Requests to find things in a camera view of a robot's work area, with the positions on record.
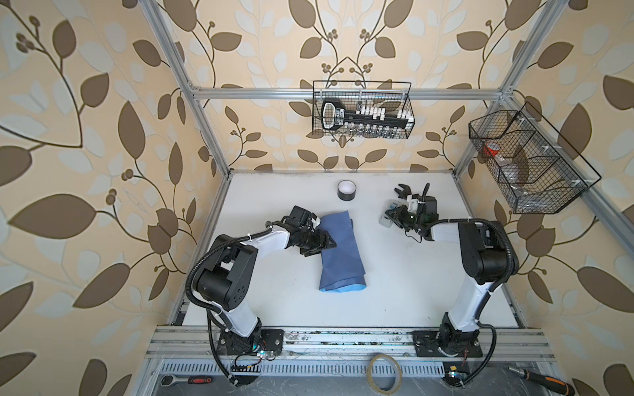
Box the clear tape ring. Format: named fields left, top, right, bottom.
left=366, top=353, right=403, bottom=395

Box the socket set holder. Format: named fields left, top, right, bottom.
left=317, top=98, right=415, bottom=132

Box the white tape dispenser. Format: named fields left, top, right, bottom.
left=379, top=200, right=402, bottom=229

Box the red object in basket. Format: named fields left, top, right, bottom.
left=482, top=141, right=501, bottom=158

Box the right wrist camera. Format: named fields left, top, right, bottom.
left=406, top=194, right=419, bottom=213

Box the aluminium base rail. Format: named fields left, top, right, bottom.
left=145, top=326, right=556, bottom=362

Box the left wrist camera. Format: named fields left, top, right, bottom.
left=310, top=213, right=320, bottom=228

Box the black tape roll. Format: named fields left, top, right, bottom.
left=337, top=180, right=357, bottom=201

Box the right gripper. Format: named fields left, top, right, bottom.
left=385, top=204, right=422, bottom=231

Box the right wire basket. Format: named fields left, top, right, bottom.
left=468, top=102, right=601, bottom=215

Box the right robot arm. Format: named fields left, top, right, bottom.
left=383, top=185, right=519, bottom=388

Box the black adjustable wrench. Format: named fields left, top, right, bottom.
left=394, top=183, right=413, bottom=201

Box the orange handled screwdriver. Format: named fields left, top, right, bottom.
left=508, top=367, right=576, bottom=396

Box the wire basket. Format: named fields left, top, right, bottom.
left=468, top=102, right=601, bottom=215
left=312, top=79, right=416, bottom=140

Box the red handled ratchet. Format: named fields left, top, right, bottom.
left=158, top=375, right=213, bottom=387

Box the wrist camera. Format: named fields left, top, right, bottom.
left=310, top=213, right=320, bottom=228
left=406, top=194, right=419, bottom=213

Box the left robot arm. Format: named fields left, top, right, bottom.
left=185, top=206, right=337, bottom=387

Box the back wire basket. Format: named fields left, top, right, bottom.
left=312, top=79, right=416, bottom=140

